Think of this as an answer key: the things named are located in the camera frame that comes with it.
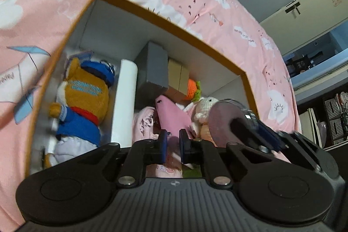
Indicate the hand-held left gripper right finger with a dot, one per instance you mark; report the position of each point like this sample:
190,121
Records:
185,149

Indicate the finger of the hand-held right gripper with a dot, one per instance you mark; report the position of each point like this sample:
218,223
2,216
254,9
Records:
267,135

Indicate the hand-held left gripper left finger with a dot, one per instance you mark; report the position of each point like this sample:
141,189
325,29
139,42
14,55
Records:
162,146

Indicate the green fluffy pompom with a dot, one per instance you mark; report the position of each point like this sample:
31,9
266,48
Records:
191,173

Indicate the pink fabric pouch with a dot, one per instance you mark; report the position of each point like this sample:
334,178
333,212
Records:
144,123

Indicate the smooth pink pointed case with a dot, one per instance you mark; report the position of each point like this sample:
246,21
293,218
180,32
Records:
170,113

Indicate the cream crochet doll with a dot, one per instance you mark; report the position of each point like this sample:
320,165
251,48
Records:
202,109

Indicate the small brown cardboard box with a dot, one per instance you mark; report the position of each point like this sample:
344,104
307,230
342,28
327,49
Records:
174,73
175,94

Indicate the white cylindrical case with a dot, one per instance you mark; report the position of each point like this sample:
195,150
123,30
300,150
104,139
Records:
123,107

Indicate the orange crochet carrot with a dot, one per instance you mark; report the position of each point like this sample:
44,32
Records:
191,88

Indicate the grey box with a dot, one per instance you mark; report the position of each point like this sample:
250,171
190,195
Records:
153,66

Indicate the orange and blue plush toy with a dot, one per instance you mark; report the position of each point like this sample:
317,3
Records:
84,96

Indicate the orange cardboard box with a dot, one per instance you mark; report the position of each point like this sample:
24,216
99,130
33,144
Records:
114,28

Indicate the shelf with checkered baskets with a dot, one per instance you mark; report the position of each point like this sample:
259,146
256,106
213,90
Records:
335,115

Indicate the cream door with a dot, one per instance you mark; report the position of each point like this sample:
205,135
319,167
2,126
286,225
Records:
320,3

